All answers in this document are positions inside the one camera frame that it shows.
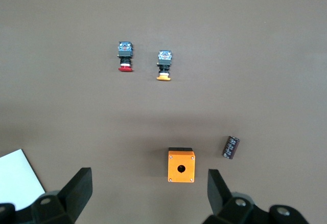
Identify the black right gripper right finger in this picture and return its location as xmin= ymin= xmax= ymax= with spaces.
xmin=203 ymin=169 xmax=271 ymax=224

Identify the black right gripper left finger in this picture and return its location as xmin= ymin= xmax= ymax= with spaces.
xmin=32 ymin=167 xmax=93 ymax=224

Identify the white drawer cabinet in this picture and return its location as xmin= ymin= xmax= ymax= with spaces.
xmin=0 ymin=149 xmax=46 ymax=211

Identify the yellow mushroom push button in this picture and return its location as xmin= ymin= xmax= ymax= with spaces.
xmin=156 ymin=50 xmax=173 ymax=82

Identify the red mushroom push button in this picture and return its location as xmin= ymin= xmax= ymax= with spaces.
xmin=118 ymin=41 xmax=134 ymax=73

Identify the dark cylindrical capacitor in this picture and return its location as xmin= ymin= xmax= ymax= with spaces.
xmin=221 ymin=136 xmax=241 ymax=160

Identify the orange button enclosure box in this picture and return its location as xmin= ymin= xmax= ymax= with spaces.
xmin=167 ymin=147 xmax=196 ymax=183

